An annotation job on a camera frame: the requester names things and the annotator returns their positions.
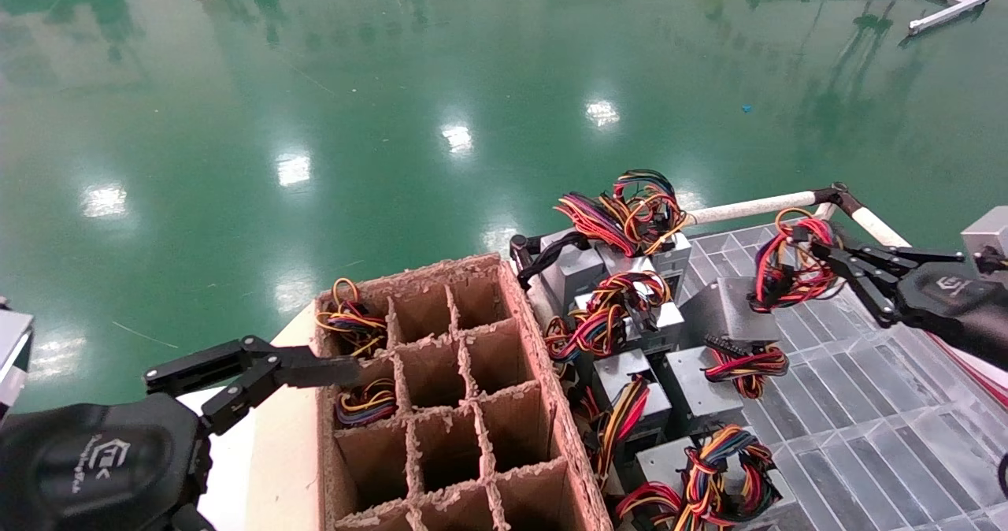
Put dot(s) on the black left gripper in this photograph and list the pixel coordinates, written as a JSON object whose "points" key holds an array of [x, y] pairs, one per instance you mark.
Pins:
{"points": [[79, 460]]}

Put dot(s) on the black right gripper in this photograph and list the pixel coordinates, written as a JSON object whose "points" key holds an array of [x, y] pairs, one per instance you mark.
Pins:
{"points": [[961, 306]]}

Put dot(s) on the black tube corner joint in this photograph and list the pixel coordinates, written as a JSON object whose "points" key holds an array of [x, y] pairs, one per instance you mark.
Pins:
{"points": [[841, 198]]}

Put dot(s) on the clear plastic grid tray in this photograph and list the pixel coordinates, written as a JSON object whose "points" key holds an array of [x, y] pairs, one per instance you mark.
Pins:
{"points": [[850, 436]]}

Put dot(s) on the brown cardboard divider box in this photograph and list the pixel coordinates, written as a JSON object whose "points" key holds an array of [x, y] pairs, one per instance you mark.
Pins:
{"points": [[429, 369]]}

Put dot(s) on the white cart rail tube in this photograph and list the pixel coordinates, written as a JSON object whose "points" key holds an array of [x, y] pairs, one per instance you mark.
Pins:
{"points": [[748, 207], [878, 228]]}

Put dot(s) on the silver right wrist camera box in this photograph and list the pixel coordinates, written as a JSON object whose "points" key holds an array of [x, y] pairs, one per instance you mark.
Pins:
{"points": [[988, 235]]}

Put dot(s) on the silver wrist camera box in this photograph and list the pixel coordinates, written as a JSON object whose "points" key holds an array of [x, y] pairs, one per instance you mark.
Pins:
{"points": [[12, 350], [988, 235]]}

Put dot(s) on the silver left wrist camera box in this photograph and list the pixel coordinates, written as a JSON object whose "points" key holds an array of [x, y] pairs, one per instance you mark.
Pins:
{"points": [[12, 350]]}

